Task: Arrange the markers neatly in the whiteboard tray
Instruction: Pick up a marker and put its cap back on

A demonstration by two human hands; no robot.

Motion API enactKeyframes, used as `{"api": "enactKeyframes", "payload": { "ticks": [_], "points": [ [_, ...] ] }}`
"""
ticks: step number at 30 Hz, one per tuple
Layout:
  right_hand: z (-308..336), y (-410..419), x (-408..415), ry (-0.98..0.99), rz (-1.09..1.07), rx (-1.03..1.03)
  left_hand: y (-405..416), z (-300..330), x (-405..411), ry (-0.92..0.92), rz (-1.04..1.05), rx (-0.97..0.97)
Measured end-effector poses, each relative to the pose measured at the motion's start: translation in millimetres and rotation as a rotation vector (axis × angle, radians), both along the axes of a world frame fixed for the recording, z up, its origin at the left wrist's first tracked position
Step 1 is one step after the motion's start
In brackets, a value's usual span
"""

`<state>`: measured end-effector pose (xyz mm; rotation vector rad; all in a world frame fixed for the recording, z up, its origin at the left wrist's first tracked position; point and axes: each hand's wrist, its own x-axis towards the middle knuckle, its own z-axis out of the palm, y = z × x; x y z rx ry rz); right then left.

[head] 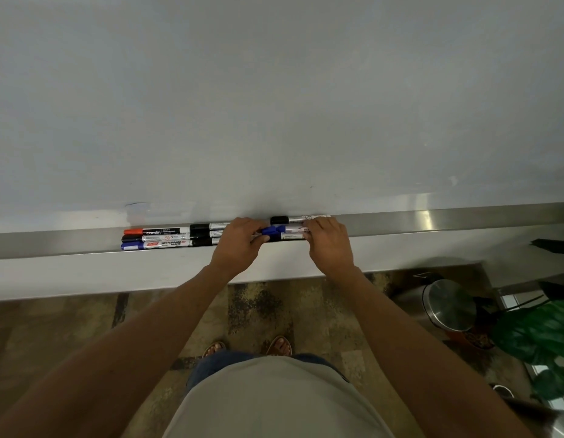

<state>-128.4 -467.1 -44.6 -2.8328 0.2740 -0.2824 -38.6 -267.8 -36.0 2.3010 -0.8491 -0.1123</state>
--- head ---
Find blue shorts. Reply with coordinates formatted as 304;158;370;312
186;350;351;394

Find person's right sandalled foot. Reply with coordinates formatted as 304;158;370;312
263;335;294;357

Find white whiteboard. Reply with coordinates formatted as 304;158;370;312
0;0;564;234

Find blue cap red label marker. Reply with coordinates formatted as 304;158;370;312
121;239;192;251

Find person's left forearm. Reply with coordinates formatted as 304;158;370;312
0;263;261;438

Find beige shirt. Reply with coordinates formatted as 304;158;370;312
162;356;396;438

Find green leafy plant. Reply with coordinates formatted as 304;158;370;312
491;238;564;403

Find person's right forearm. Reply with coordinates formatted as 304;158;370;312
315;266;536;438

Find stainless steel waste bin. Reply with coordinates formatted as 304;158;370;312
422;278;475;334

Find black cap silver marker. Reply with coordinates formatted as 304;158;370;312
122;234;191;243

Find red cap black marker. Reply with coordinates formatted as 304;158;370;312
123;227;191;237

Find person's right hand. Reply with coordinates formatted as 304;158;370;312
303;217;356;277

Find steel marker tray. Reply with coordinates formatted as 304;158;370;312
0;202;564;261

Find person's left hand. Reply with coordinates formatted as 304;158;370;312
211;217;271;275

